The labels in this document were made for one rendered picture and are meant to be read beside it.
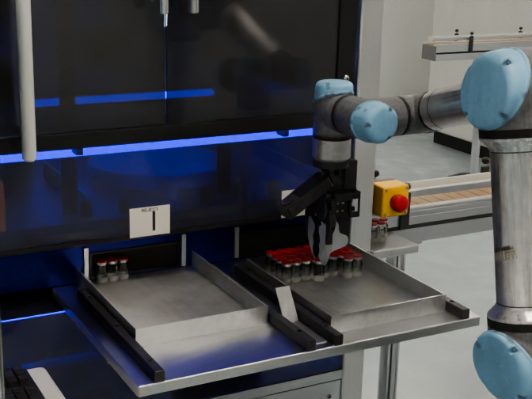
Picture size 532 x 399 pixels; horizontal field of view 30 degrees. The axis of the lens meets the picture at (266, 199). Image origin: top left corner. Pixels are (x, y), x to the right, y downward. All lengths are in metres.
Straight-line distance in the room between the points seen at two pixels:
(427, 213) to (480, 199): 0.17
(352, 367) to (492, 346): 0.84
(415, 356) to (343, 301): 1.93
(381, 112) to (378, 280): 0.44
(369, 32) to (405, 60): 5.83
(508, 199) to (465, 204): 1.02
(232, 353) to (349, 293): 0.37
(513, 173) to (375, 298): 0.57
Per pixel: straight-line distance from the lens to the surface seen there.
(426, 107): 1.85
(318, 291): 2.01
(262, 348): 1.76
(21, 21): 1.75
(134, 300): 1.96
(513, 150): 1.51
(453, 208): 2.52
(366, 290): 2.03
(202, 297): 1.97
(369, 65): 2.15
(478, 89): 1.51
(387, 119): 1.81
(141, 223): 1.97
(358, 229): 2.23
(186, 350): 1.75
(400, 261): 2.52
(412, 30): 7.96
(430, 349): 3.96
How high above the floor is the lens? 1.61
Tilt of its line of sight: 16 degrees down
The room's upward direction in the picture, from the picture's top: 2 degrees clockwise
